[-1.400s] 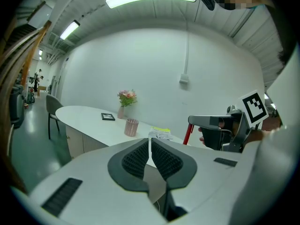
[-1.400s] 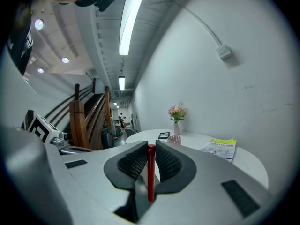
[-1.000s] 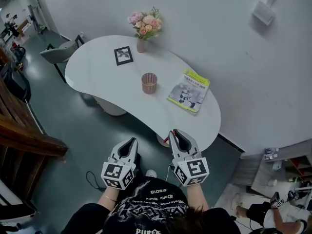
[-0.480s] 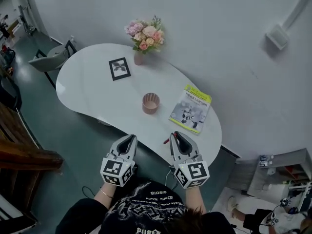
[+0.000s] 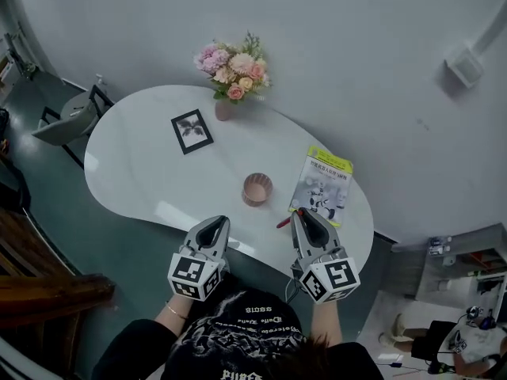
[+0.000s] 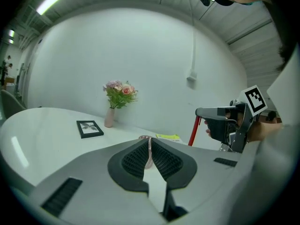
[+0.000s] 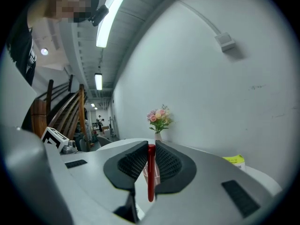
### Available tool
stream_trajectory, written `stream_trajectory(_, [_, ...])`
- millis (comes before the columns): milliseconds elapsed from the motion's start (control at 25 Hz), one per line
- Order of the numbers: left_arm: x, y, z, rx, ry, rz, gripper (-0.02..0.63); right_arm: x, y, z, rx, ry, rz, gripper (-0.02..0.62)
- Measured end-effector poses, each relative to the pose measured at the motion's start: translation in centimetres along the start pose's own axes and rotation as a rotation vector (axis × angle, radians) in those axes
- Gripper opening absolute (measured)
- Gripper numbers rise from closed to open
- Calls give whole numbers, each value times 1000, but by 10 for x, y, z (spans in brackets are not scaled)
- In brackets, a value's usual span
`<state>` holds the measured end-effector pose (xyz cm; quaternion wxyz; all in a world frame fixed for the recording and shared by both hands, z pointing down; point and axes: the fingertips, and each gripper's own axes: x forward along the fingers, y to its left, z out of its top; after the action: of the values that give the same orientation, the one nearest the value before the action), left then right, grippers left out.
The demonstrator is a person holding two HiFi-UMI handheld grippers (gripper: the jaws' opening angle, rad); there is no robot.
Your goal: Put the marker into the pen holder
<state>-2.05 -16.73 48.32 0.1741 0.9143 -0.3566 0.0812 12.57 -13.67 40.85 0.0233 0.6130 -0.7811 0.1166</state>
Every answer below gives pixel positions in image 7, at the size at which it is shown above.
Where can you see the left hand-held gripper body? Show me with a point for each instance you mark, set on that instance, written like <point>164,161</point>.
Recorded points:
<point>55,139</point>

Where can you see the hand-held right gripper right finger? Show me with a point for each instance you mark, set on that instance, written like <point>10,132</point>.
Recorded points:
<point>206,186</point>

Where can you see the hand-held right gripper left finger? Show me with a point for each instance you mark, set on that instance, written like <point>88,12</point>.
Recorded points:
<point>89,179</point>

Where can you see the pink ribbed cup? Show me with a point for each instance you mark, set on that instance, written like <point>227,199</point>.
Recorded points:
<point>144,173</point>

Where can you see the red pen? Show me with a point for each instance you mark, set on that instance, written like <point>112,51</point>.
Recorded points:
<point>151,172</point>

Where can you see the brown wooden stair railing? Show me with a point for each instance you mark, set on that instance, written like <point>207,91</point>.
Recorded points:
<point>70,111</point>

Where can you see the yellow-green and white book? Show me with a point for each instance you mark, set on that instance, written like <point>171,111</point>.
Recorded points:
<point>235,160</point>

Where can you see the grey chair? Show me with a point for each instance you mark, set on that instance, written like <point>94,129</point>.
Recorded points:
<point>103,140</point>

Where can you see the short ceiling light panel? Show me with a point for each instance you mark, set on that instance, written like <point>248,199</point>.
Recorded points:
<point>93,105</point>
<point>98,81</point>

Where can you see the white curved table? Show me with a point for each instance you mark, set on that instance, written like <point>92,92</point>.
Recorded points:
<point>260,174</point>

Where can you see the pink vase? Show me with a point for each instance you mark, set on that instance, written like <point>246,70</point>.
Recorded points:
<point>158,137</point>

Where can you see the pink flower bouquet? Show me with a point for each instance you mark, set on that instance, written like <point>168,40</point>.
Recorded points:
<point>159,119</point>

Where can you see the round ceiling spotlight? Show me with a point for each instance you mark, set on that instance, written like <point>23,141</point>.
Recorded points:
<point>44,51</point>

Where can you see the person's black printed shirt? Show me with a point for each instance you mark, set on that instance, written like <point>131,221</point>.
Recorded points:
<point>21,48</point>

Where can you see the long ceiling light strip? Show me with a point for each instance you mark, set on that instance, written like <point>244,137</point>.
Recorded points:
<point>110,13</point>

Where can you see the person's head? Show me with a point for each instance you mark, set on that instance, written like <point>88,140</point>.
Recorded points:
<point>70,1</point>

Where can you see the black head camera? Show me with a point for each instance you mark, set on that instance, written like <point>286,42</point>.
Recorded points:
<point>99,15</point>

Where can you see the white wall junction box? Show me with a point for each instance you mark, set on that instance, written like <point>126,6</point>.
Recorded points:
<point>224,41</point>

